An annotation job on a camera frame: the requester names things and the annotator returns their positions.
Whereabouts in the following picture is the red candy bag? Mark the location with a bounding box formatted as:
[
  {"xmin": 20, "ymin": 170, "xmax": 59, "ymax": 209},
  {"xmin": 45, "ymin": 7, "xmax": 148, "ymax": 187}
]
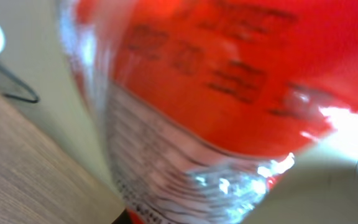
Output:
[{"xmin": 57, "ymin": 0, "xmax": 358, "ymax": 223}]

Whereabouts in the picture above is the black scanner cable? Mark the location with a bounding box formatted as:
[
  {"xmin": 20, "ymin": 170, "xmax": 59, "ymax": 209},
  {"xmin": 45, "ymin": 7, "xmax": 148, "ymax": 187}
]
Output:
[{"xmin": 0, "ymin": 58, "xmax": 40, "ymax": 104}]

